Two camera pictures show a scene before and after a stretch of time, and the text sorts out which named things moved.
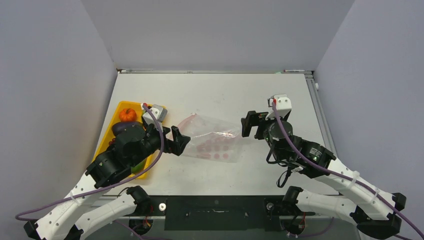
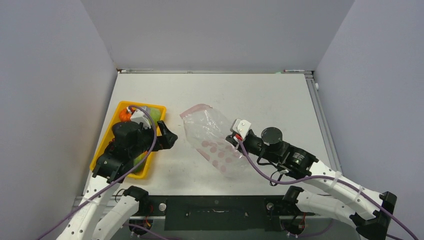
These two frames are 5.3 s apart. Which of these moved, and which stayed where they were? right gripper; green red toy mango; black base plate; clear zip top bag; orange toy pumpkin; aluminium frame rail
Moved: clear zip top bag; right gripper
Stayed: aluminium frame rail; green red toy mango; black base plate; orange toy pumpkin
